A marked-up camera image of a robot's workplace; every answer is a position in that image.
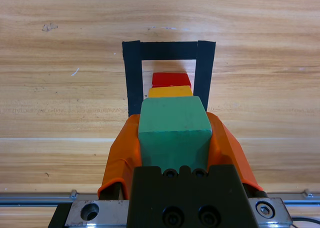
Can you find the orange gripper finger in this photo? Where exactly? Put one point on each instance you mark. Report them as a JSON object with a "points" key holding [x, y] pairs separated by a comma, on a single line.
{"points": [[122, 153], [230, 150]]}

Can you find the green wooden block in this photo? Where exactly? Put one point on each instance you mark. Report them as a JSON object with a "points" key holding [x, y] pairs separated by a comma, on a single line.
{"points": [[175, 138]]}

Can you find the yellow wooden block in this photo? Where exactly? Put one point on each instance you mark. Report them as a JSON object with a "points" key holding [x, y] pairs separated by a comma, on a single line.
{"points": [[170, 91]]}

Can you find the red wooden block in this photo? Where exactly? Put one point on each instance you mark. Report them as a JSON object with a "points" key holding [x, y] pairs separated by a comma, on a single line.
{"points": [[171, 79]]}

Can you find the black tape square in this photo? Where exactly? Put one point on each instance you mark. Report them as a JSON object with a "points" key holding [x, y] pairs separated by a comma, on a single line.
{"points": [[132, 75]]}

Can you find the grey aluminium rail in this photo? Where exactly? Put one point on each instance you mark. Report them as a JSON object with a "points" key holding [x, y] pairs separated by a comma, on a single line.
{"points": [[30, 198]]}

